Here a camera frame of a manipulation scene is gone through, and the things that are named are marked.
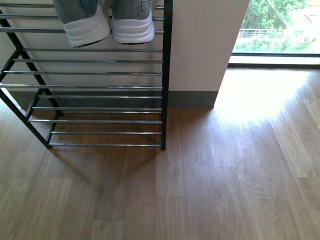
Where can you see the grey knit sneaker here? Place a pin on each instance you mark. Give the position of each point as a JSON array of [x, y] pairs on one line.
[[85, 22], [132, 22]]

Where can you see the black metal shoe rack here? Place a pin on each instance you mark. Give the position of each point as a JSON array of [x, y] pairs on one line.
[[103, 94]]

